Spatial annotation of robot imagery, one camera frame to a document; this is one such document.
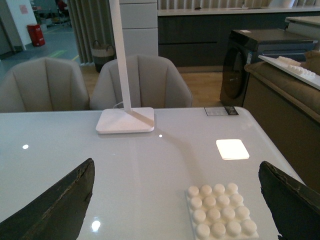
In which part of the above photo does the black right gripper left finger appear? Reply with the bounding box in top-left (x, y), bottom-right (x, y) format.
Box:
top-left (0, 158), bottom-right (95, 240)

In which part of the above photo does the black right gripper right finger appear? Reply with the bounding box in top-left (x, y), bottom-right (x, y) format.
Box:
top-left (258, 161), bottom-right (320, 240)

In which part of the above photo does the white studded base plate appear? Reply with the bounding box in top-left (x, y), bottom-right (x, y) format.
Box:
top-left (185, 182), bottom-right (259, 240)

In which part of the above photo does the beige sofa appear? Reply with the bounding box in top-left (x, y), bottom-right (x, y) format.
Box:
top-left (243, 61), bottom-right (320, 192)

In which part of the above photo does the black label sticker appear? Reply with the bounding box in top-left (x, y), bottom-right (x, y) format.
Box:
top-left (204, 106), bottom-right (238, 116)

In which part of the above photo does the white desk lamp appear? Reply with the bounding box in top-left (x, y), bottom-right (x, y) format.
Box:
top-left (95, 0), bottom-right (155, 134)

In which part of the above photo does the beige chair left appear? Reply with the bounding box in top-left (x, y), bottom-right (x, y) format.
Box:
top-left (0, 57), bottom-right (90, 113)

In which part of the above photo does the beige chair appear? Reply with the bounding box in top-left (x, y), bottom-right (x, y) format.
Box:
top-left (0, 57), bottom-right (90, 113)
top-left (90, 54), bottom-right (193, 110)

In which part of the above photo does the white tray with studs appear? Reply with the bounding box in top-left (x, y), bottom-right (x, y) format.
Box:
top-left (258, 55), bottom-right (320, 90)

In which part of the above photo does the beige chair right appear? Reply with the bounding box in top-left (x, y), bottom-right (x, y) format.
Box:
top-left (90, 54), bottom-right (193, 110)

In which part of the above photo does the black washing machine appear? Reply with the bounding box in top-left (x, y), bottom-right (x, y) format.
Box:
top-left (219, 28), bottom-right (319, 108)

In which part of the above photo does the red bin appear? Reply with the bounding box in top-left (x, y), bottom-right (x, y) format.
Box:
top-left (27, 24), bottom-right (46, 47)

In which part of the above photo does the dark kitchen counter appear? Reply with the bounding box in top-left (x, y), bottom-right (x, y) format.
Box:
top-left (158, 9), bottom-right (320, 67)

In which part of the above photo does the white drawer cabinet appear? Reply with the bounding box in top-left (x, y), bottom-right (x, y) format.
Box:
top-left (119, 0), bottom-right (159, 56)

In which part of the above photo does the woven basket with handles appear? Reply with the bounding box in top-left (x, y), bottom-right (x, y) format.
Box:
top-left (91, 40), bottom-right (115, 73)

